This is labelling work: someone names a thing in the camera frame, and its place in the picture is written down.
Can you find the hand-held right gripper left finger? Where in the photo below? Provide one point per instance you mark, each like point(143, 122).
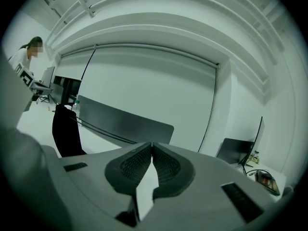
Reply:
point(96, 189)

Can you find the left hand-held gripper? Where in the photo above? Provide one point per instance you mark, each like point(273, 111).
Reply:
point(24, 74)

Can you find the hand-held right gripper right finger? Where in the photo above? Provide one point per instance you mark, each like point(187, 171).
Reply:
point(204, 194)

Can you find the grey computer monitor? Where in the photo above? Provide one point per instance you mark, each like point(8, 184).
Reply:
point(48, 76)

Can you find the black monitor with splayed stand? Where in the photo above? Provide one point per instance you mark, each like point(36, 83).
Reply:
point(260, 131)
point(56, 93)

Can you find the dark glass window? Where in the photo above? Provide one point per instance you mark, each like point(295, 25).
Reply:
point(69, 85)

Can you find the clear plastic water bottle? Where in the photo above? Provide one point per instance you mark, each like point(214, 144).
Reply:
point(75, 108)

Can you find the black computer monitor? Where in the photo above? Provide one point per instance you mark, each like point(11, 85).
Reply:
point(233, 150)

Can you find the small yellow green items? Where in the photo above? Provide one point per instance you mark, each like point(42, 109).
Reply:
point(255, 157)

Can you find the black tray with tools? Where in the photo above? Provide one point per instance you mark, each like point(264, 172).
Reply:
point(268, 183)

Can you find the long dark desk divider panel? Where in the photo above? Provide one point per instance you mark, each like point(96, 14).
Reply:
point(125, 124)

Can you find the white roller blind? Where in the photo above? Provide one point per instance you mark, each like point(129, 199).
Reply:
point(144, 88)

